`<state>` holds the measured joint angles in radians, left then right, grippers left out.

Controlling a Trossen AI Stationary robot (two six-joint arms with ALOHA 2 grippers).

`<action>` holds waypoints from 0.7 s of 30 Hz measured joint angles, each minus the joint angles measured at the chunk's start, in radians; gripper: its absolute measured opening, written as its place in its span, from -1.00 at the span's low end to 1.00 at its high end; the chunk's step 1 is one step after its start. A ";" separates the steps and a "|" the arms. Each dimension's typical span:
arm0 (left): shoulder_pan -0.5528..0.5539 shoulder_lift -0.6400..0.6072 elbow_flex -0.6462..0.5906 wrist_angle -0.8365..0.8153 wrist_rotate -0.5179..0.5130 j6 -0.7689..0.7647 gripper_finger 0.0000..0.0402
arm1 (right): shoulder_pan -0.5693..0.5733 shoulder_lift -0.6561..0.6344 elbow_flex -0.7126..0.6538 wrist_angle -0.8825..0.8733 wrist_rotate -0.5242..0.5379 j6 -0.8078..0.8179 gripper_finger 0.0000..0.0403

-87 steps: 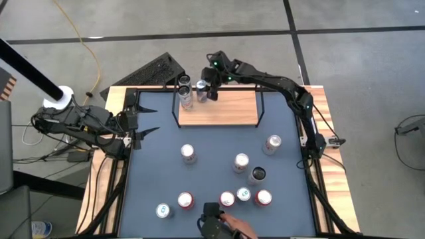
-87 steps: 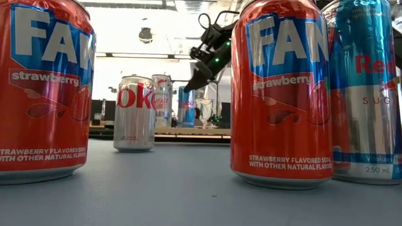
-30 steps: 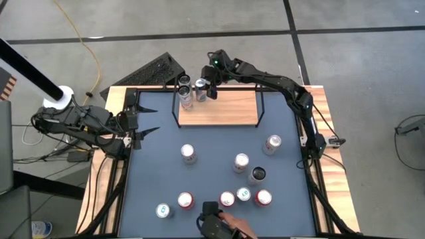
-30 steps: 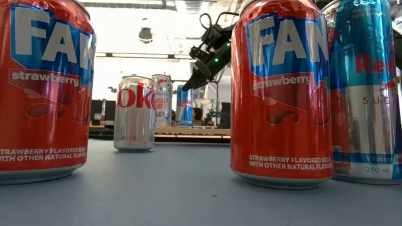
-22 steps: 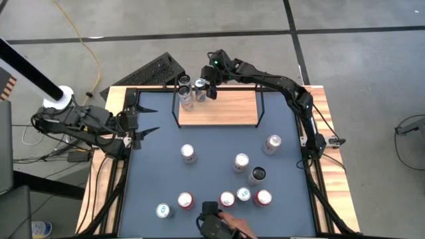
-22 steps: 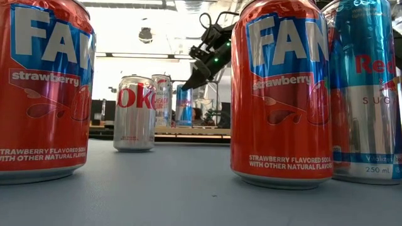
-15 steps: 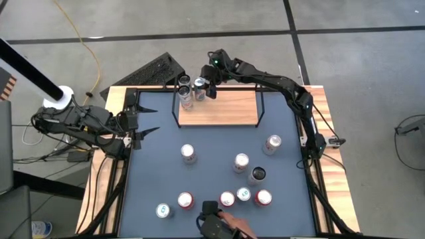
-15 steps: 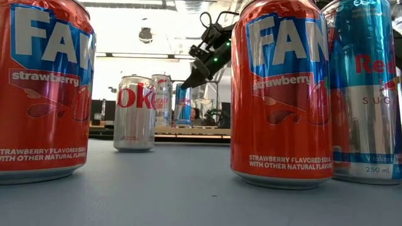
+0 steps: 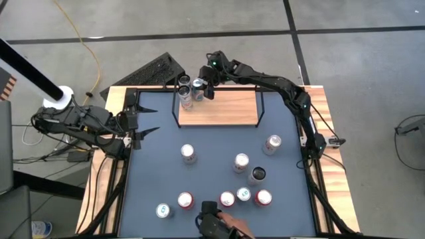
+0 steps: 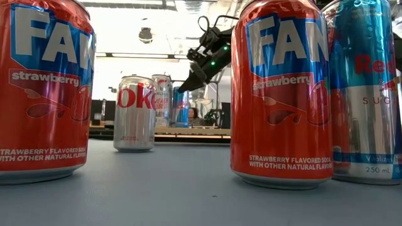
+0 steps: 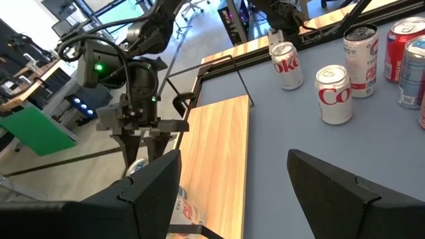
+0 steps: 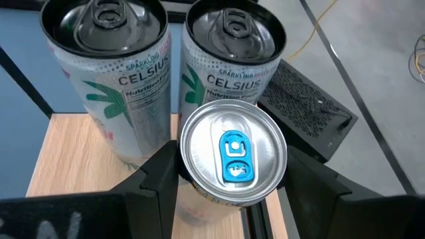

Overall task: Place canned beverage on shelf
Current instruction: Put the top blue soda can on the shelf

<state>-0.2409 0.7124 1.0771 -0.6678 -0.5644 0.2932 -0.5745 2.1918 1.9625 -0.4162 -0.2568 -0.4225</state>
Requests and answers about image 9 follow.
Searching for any black aluminium table frame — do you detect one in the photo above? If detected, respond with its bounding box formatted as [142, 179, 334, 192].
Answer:
[111, 86, 328, 238]

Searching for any black pole white round base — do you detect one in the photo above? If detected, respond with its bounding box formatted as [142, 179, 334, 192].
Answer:
[0, 38, 76, 110]

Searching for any black perforated metal case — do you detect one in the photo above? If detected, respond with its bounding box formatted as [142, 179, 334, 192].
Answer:
[99, 52, 188, 100]

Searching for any black floor cable bundle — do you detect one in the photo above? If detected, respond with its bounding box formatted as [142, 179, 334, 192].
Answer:
[13, 145, 100, 167]

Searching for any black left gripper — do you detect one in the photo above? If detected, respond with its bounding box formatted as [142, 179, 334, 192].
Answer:
[118, 103, 161, 151]

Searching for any wooden shelf with wire frame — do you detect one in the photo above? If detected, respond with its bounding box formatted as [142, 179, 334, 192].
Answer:
[171, 75, 275, 129]

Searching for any black power brick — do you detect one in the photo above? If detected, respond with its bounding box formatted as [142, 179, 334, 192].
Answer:
[68, 151, 90, 163]

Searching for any blue silver Red Bull can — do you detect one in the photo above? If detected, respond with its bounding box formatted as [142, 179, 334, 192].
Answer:
[236, 186, 252, 202]
[191, 77, 207, 102]
[155, 202, 174, 220]

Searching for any black floor cable loop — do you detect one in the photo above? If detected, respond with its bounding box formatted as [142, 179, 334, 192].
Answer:
[393, 114, 425, 172]

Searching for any orange black striped panel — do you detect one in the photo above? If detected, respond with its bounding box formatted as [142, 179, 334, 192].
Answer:
[0, 68, 17, 102]

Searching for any white floor cable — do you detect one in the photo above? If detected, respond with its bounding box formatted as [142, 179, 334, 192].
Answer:
[21, 122, 46, 146]

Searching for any red Fanta strawberry can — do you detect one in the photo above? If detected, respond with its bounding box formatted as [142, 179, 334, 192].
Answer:
[218, 191, 236, 209]
[254, 188, 273, 206]
[177, 191, 196, 210]

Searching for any yellow floor cable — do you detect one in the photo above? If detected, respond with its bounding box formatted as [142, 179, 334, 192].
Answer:
[52, 0, 102, 104]

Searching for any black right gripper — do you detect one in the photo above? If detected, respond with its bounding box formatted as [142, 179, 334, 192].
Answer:
[198, 50, 233, 100]

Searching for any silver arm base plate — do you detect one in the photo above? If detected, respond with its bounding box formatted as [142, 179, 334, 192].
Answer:
[299, 134, 347, 149]

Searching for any grey metal floor stand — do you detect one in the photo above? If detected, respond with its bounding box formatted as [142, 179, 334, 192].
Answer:
[394, 118, 425, 137]

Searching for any silver Diet Coke can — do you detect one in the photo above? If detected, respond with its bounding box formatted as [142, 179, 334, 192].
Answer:
[180, 143, 197, 165]
[232, 152, 250, 175]
[262, 134, 283, 156]

